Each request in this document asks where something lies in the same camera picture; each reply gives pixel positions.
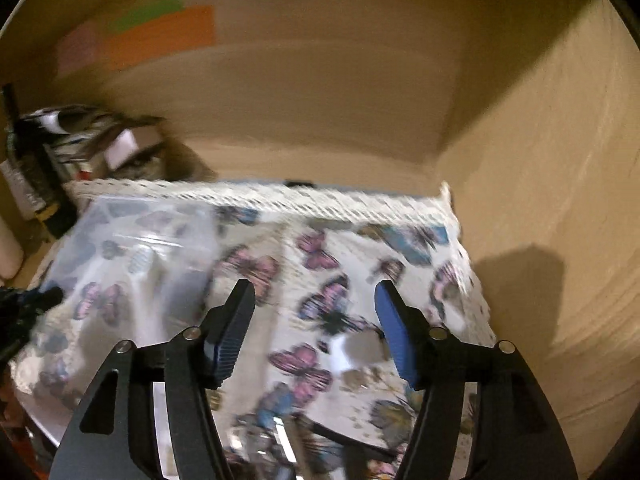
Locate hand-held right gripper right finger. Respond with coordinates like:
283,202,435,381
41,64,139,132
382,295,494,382
374,280,580,480

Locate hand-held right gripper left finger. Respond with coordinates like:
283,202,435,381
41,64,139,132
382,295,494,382
48,279,257,480

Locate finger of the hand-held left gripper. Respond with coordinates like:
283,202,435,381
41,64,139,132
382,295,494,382
0,286,65,361

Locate clear plastic bag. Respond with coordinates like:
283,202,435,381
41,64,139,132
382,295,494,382
31,197,221,341

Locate small grey flat piece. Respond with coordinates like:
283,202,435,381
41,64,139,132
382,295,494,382
345,331,391,367

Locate butterfly print tablecloth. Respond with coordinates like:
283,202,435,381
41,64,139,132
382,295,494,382
11,180,497,480

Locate pink paper sheet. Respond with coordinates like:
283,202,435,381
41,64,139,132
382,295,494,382
56,24,107,78

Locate green paper sheet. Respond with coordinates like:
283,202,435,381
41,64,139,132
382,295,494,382
108,0,185,34

